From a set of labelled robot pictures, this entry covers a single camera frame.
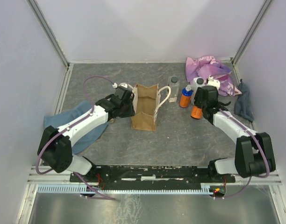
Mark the white plastic bottle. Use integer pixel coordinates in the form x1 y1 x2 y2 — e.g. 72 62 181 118
190 77 205 104

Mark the orange bottle with blue cap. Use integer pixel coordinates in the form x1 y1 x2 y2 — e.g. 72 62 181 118
191 105 203 119

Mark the orange spray bottle blue top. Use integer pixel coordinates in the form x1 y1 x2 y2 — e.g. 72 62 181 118
179 84 193 108

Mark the watermelon print canvas bag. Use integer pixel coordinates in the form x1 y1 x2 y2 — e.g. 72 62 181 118
131 84 171 131

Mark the clear square bottle grey cap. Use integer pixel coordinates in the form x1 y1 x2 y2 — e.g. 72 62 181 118
168 76 179 103

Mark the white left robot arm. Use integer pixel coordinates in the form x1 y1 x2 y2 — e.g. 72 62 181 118
37 83 135 182

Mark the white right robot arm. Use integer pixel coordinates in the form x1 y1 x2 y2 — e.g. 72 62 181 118
191 86 276 182

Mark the purple printed cloth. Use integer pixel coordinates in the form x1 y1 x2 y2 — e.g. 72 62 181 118
186 56 242 96

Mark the dark blue-grey cloth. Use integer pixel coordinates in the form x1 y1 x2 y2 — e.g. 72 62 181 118
234 79 254 123

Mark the light blue cloth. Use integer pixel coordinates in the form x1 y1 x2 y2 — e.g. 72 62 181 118
44 100 109 154

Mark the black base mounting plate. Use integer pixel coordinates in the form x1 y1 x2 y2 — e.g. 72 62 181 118
81 165 235 190

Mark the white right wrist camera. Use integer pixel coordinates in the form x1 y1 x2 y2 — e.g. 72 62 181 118
207 76 221 90

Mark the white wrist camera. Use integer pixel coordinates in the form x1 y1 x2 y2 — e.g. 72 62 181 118
112 83 134 91
207 76 221 90

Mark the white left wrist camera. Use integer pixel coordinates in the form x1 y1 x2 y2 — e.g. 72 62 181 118
112 83 134 91

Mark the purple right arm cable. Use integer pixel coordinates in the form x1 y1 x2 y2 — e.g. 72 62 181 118
213 109 273 199

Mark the aluminium rail frame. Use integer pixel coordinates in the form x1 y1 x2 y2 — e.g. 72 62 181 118
16 0 286 224

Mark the light blue cable comb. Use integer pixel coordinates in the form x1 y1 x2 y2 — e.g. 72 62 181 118
37 184 213 195

